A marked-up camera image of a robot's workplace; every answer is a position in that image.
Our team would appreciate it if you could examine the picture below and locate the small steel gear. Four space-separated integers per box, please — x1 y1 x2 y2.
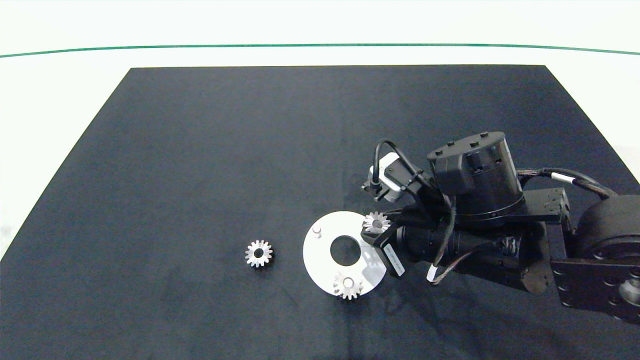
333 271 365 301
362 211 392 235
244 239 275 269

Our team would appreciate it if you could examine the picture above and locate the round white plate with pins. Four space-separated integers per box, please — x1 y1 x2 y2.
302 211 388 299

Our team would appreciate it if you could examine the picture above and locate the dark mat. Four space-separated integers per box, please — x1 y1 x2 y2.
0 65 640 360

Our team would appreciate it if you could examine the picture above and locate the thin cable with white tag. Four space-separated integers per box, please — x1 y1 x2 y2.
426 197 503 286

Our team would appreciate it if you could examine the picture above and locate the silver boxy wrist camera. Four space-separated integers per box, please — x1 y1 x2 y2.
362 152 417 203

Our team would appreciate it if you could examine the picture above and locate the black camera cable loop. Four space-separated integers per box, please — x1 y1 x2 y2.
374 138 437 201

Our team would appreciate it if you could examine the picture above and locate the braided cable with white tag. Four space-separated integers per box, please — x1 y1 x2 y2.
516 168 620 201

